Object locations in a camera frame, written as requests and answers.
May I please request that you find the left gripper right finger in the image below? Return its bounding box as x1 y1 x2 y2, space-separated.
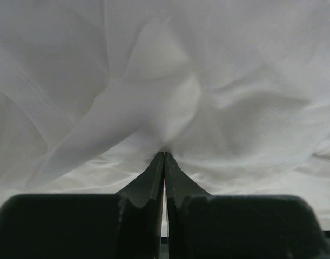
164 152 209 258

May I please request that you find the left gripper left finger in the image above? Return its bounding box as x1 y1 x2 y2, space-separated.
115 152 164 258

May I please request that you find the white t shirt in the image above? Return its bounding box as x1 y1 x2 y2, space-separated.
0 1 330 219

